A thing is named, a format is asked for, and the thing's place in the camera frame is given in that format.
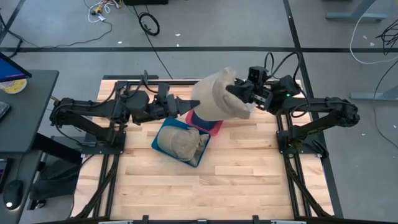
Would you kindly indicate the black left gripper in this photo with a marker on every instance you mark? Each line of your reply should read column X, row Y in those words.
column 166, row 109

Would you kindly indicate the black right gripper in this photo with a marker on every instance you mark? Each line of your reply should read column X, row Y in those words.
column 262, row 98

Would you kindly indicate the blue plastic bin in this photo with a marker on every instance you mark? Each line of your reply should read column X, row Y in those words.
column 174, row 123

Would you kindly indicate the blue denim cap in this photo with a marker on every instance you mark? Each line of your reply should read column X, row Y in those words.
column 202, row 123

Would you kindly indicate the dark khaki brimmed hat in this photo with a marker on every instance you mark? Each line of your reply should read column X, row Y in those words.
column 214, row 99

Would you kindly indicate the light beige brimmed hat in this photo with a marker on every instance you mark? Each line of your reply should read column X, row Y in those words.
column 182, row 144

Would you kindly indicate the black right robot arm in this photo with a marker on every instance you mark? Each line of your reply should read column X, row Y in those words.
column 326, row 104

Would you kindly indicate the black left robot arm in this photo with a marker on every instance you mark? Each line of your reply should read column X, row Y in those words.
column 93, row 107

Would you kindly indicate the red plastic bin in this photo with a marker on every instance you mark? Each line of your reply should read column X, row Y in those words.
column 214, row 130

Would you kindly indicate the black box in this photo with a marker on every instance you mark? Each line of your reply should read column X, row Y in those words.
column 146, row 2

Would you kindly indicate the grey desk foot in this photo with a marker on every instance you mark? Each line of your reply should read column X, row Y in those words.
column 373, row 95

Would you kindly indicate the grey desk leg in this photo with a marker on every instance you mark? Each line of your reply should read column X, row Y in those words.
column 354, row 17

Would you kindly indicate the black office desk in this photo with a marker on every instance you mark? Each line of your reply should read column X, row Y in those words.
column 28, row 118

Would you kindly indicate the yellow wipes canister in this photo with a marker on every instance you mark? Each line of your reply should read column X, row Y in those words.
column 15, row 87

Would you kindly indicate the computer monitor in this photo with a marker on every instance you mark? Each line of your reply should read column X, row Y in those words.
column 9, row 70

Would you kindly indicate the computer keyboard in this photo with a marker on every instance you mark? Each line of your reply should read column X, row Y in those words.
column 3, row 110

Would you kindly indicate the black computer mouse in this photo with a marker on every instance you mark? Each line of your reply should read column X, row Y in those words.
column 13, row 193

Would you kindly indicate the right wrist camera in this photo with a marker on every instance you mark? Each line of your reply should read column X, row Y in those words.
column 257, row 74

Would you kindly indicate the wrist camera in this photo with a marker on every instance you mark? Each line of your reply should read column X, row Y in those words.
column 257, row 74
column 163, row 91

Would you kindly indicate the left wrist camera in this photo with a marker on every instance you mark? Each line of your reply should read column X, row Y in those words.
column 163, row 91

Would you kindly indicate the black aluminium rig frame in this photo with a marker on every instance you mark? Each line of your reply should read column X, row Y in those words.
column 280, row 123

